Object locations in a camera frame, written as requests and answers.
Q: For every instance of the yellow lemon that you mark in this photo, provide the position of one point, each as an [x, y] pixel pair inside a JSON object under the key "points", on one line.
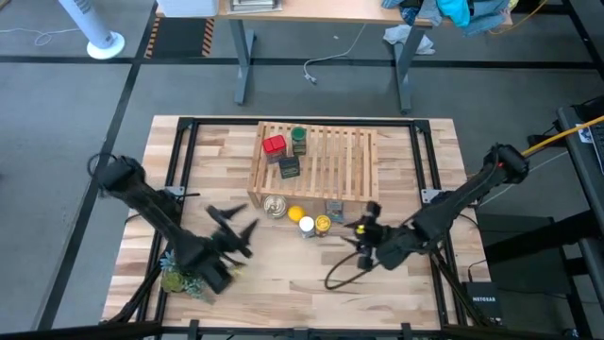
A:
{"points": [[296, 214]]}

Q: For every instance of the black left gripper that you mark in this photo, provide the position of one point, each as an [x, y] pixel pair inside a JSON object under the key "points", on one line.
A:
{"points": [[229, 238]]}

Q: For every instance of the red-lidded paprika tin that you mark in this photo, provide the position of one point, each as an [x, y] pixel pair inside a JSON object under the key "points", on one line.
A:
{"points": [[274, 147]]}

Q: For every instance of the wooden slatted shelf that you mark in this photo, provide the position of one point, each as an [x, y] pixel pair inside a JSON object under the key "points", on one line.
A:
{"points": [[340, 165]]}

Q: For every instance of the white cloth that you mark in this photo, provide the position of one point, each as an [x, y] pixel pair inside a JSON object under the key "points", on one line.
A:
{"points": [[401, 35]]}

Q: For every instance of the dark green pepper tin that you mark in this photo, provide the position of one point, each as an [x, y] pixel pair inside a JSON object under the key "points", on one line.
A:
{"points": [[289, 167]]}

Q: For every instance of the potted succulent plant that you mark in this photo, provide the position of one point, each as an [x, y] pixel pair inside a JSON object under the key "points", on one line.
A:
{"points": [[174, 281]]}

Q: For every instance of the wooden desk with grey legs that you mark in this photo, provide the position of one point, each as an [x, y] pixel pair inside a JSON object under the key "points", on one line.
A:
{"points": [[330, 11]]}

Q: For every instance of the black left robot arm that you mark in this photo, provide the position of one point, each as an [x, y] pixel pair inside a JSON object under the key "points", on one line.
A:
{"points": [[151, 208]]}

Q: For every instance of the white-lidded bagel seasoning jar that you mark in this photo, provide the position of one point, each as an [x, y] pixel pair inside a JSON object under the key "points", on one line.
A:
{"points": [[307, 226]]}

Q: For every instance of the green-lidded spice jar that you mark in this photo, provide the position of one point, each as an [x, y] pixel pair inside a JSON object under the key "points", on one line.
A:
{"points": [[299, 138]]}

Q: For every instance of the black aluminium table frame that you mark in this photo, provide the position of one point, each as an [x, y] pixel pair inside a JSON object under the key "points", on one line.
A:
{"points": [[396, 123]]}

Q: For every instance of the tuna can with pull tab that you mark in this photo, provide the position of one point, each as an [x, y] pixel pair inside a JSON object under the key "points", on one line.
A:
{"points": [[275, 206]]}

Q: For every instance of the white storage box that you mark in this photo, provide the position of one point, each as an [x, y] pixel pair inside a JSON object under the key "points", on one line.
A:
{"points": [[189, 7]]}

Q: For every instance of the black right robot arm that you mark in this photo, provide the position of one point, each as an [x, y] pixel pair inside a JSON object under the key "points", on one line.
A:
{"points": [[453, 212]]}

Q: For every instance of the blue snack packet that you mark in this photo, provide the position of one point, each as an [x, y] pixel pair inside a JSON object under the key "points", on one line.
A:
{"points": [[335, 210]]}

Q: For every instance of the black hazard-striped floor mat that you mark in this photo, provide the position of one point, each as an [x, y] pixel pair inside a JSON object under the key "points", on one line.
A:
{"points": [[179, 38]]}

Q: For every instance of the stack of papers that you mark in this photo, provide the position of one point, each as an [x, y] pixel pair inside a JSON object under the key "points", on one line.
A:
{"points": [[255, 5]]}

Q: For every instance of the yellow-lidded onion spice jar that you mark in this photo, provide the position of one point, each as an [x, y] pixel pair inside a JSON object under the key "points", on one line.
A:
{"points": [[323, 224]]}

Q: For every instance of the pile of clothes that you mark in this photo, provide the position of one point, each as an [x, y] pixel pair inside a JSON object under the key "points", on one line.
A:
{"points": [[453, 11]]}

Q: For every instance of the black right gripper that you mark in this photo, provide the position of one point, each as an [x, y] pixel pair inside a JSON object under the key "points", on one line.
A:
{"points": [[375, 236]]}

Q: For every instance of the black Netgear router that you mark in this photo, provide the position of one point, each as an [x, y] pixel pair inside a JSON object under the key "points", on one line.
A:
{"points": [[483, 302]]}

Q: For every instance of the black side desk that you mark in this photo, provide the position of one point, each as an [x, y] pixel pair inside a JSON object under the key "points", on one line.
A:
{"points": [[585, 179]]}

